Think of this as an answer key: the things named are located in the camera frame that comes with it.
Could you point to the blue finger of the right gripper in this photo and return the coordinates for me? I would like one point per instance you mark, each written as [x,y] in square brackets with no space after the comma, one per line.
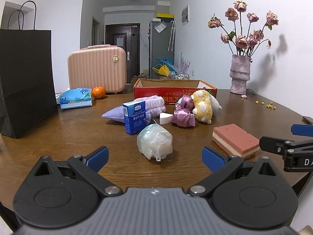
[302,130]
[273,145]

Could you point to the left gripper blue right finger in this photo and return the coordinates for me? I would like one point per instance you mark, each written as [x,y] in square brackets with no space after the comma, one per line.
[218,163]

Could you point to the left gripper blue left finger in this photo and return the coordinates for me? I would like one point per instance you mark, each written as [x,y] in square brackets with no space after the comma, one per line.
[95,160]

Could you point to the pink layered sponge block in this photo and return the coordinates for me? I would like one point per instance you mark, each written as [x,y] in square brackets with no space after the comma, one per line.
[234,140]

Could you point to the yellow white plush toy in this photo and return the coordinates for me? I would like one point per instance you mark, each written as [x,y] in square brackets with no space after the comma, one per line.
[205,105]

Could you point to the iridescent plastic bag bundle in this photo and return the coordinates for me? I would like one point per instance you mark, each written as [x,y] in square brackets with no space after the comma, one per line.
[155,142]

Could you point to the blue handkerchief tissue box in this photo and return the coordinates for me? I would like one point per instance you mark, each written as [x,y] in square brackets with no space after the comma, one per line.
[134,116]

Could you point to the white makeup sponge wedge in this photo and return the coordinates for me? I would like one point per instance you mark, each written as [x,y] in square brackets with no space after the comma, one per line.
[165,118]

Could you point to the purple fluffy towel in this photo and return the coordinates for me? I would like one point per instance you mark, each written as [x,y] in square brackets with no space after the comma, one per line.
[154,106]

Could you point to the scattered yellow crumbs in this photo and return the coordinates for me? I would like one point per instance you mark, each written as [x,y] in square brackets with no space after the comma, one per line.
[269,105]

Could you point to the blue tissue pack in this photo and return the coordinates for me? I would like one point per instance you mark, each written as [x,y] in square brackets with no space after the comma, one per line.
[75,98]

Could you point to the orange tangerine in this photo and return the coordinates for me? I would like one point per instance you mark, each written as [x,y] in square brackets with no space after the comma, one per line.
[98,92]

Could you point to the purple textured vase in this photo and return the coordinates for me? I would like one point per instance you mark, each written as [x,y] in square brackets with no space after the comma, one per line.
[240,74]

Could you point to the red orange cardboard box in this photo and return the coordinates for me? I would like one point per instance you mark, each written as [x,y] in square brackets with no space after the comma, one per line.
[169,89]

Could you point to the metal trolley with bottles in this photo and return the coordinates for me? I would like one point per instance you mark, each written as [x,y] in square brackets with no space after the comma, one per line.
[178,76]

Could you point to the pink ribbed vanity suitcase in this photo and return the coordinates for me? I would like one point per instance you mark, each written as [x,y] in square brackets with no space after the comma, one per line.
[98,66]

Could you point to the black paper shopping bag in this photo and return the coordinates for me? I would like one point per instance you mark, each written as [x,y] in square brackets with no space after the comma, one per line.
[27,85]

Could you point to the purple feather decoration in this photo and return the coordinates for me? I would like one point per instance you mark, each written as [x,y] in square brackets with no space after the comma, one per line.
[184,65]

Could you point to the dried pink rose bouquet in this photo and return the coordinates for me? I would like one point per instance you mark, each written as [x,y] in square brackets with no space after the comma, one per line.
[242,36]

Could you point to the yellow blue bags pile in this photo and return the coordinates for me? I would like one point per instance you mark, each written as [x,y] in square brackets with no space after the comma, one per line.
[165,67]

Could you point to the dark brown entrance door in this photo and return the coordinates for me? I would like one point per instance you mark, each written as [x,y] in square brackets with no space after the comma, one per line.
[126,36]

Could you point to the grey refrigerator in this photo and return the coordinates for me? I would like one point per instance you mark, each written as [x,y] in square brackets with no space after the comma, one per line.
[159,40]

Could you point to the yellow box on fridge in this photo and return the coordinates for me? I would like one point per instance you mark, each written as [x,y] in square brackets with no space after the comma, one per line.
[164,15]

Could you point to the wall electrical panel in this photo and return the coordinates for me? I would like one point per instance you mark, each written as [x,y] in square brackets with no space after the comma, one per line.
[185,15]

